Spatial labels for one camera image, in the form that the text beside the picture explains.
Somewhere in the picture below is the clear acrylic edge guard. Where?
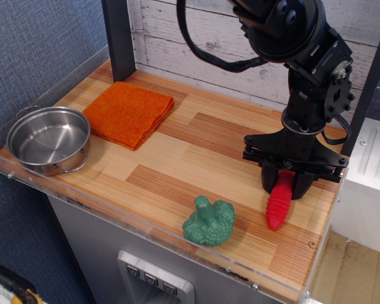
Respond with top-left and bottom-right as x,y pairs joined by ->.
0,44 -> 349,304

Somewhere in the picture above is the orange folded cloth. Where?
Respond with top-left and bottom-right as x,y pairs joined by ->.
83,82 -> 174,151

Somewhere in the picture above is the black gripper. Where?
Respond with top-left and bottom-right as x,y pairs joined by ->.
243,122 -> 349,200

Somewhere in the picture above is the grey toy kitchen cabinet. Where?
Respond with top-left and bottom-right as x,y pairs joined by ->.
46,193 -> 286,304

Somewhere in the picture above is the right dark upright post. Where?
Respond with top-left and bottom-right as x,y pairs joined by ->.
340,0 -> 380,157

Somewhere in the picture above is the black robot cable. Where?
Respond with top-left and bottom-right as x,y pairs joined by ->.
176,0 -> 270,73

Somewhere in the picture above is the red handled metal spoon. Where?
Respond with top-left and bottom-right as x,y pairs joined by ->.
265,170 -> 295,230

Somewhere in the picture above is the white side counter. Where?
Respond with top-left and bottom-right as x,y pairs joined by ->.
330,118 -> 380,252

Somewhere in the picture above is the green toy broccoli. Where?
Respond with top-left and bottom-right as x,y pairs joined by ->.
182,196 -> 236,247

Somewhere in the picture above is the silver button panel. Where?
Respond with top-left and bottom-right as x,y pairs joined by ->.
117,250 -> 196,303

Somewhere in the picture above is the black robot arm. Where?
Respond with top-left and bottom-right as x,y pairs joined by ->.
232,1 -> 354,200

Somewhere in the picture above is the black object bottom left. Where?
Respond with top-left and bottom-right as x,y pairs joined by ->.
0,266 -> 36,303

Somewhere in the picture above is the stainless steel pot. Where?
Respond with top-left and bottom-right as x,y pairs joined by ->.
6,106 -> 91,176

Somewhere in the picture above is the yellow object bottom left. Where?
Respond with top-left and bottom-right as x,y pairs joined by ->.
10,289 -> 44,304

